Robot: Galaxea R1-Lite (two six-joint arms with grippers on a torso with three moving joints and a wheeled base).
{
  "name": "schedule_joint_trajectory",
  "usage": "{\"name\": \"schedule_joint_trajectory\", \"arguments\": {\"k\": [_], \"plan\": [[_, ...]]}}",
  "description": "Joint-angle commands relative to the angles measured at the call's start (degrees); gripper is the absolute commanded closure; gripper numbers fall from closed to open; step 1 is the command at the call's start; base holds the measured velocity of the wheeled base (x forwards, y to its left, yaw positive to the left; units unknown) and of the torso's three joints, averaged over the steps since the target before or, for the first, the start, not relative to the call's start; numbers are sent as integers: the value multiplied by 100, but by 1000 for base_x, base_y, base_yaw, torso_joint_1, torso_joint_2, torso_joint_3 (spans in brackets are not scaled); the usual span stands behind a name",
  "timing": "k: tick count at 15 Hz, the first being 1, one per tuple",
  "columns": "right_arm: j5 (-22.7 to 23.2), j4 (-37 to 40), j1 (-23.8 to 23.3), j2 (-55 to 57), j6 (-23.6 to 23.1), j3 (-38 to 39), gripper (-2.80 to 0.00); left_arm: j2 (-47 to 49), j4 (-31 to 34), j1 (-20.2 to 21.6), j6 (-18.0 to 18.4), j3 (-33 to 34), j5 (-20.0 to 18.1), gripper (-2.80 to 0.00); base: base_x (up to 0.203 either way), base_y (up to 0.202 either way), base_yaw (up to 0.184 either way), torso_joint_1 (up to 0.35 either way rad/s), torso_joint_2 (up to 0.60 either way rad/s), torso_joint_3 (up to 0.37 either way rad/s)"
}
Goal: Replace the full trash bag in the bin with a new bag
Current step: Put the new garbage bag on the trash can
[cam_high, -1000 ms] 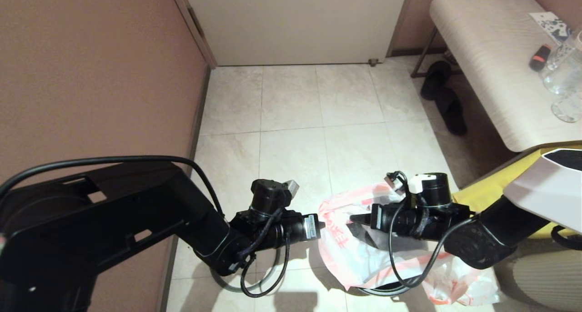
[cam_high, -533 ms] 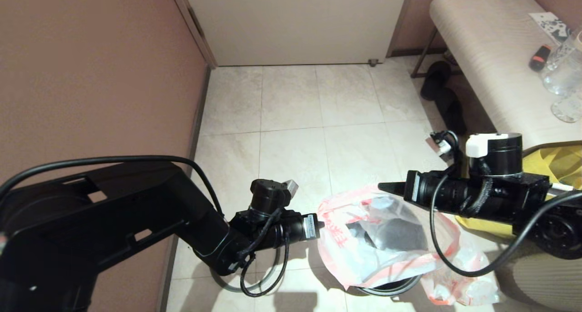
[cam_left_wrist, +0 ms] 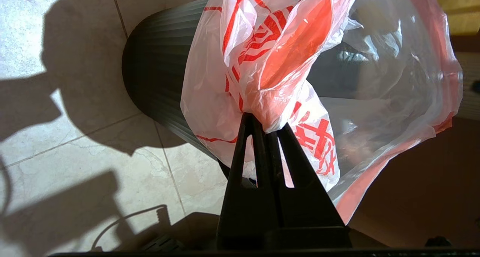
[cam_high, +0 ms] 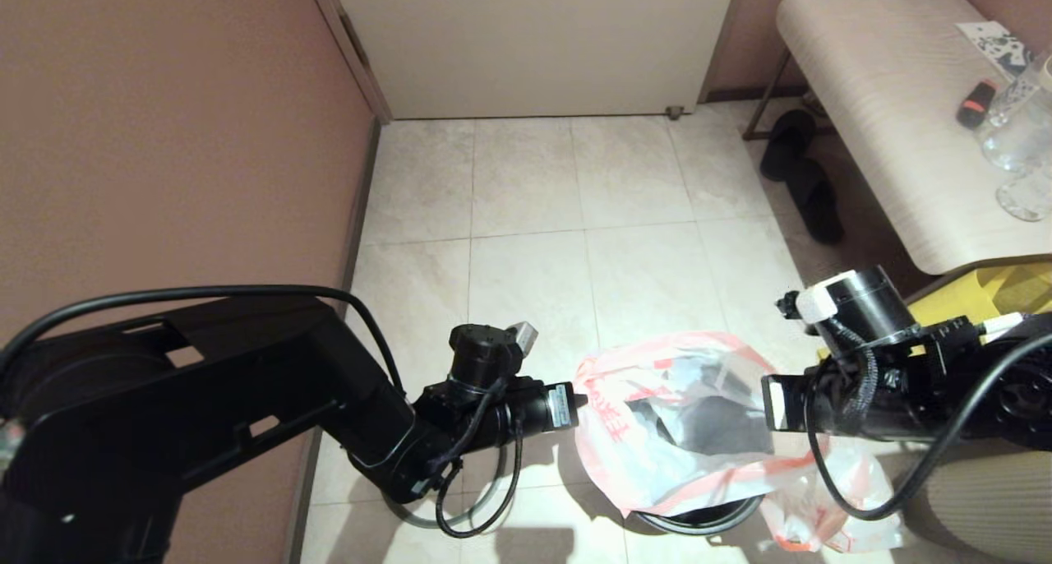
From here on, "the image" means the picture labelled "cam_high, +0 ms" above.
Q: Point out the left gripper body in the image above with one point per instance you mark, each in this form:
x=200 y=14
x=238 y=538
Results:
x=546 y=406

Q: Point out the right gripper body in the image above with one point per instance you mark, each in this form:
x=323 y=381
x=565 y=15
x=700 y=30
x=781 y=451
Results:
x=814 y=404

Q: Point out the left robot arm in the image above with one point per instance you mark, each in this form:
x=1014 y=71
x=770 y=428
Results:
x=205 y=399

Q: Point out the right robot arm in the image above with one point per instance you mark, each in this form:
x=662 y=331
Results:
x=986 y=399

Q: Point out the empty clear red-printed plastic bag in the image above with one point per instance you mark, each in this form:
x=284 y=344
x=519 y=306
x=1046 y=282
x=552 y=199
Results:
x=855 y=486

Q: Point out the full clear red-printed trash bag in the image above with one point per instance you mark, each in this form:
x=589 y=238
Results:
x=649 y=465

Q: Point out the black round trash bin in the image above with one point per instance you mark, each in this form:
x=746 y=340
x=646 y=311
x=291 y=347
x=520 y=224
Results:
x=699 y=522

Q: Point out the beige ribbed seat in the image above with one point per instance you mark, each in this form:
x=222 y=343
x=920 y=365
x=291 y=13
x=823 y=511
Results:
x=986 y=506

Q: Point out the black slipper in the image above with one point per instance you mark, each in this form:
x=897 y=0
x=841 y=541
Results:
x=787 y=140
x=818 y=202

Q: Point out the clear drinking glass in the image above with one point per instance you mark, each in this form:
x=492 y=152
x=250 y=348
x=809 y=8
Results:
x=1027 y=192

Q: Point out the pale wood-grain bench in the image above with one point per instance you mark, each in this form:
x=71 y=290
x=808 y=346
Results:
x=888 y=95

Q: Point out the metal door stop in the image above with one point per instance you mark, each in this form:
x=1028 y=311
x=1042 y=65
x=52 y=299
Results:
x=674 y=113

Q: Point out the black and red small device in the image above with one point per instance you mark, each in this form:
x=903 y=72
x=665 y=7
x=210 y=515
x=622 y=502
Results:
x=975 y=104

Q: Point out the clear glass jar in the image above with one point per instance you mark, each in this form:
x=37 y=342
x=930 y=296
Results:
x=1019 y=120

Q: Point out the white door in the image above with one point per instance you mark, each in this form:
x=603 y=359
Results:
x=534 y=46

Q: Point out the black-and-white printed leaflet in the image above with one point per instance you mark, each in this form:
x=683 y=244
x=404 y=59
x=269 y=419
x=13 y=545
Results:
x=996 y=44

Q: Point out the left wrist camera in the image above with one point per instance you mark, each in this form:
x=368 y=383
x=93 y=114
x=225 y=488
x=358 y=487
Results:
x=523 y=335

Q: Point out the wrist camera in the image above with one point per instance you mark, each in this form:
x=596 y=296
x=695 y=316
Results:
x=818 y=302
x=523 y=335

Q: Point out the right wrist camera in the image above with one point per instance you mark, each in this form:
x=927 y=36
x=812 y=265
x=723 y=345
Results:
x=818 y=302

